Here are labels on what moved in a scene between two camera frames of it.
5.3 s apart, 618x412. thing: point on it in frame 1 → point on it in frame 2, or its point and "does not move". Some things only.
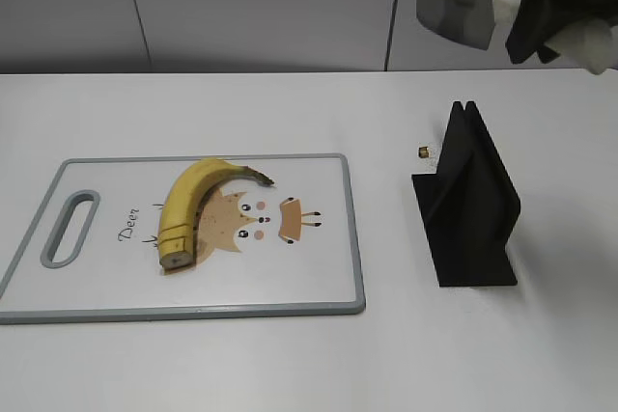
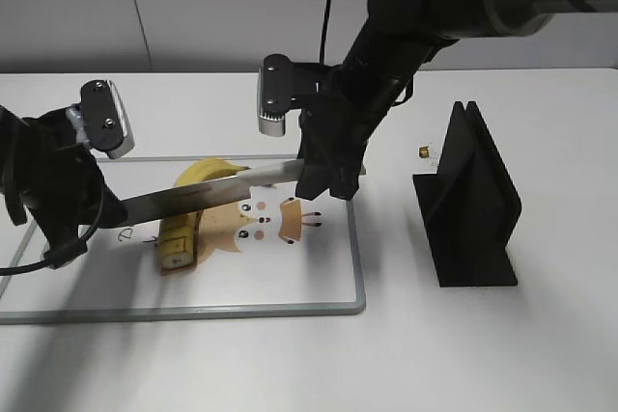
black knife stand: x=469 y=206 does not move
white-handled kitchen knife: x=467 y=16 → x=208 y=195
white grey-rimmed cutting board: x=293 y=248 does not move
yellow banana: x=181 y=206 does not move
